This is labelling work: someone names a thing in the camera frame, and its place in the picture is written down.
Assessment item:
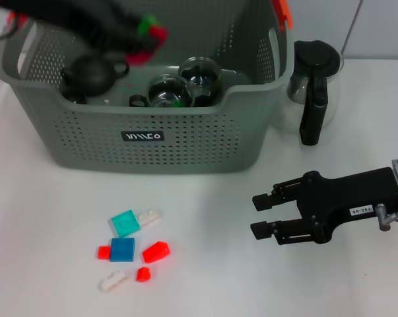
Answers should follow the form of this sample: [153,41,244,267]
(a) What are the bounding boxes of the small orange sloped brick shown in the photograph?
[135,266,152,283]

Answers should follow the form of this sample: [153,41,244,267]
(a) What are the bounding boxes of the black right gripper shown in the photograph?
[250,167,398,246]

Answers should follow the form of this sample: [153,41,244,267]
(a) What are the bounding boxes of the large orange sloped brick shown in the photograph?
[141,240,171,264]

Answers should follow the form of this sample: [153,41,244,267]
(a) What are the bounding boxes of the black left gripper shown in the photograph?
[0,0,159,53]

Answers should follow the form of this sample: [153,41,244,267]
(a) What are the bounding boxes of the blue square building brick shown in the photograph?
[109,237,136,263]

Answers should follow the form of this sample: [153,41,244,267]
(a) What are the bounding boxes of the white building brick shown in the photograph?
[98,269,129,294]
[137,208,163,227]

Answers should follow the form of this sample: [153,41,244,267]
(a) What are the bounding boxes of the grey left gripper cable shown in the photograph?
[0,13,28,42]

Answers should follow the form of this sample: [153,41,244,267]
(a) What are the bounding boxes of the black clay teapot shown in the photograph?
[60,53,130,97]

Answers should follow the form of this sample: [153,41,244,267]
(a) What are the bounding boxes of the teal square building brick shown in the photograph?
[111,209,141,238]

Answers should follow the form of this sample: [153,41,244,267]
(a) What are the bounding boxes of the glass carafe black lid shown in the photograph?
[282,40,345,147]

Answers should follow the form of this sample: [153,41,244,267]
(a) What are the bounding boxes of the small black clay teacup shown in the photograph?
[61,88,88,105]

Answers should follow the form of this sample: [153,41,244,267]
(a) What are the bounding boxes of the dark red curved brick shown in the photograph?
[123,24,169,67]

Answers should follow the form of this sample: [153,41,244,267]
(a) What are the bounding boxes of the grey perforated storage basket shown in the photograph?
[0,0,295,174]

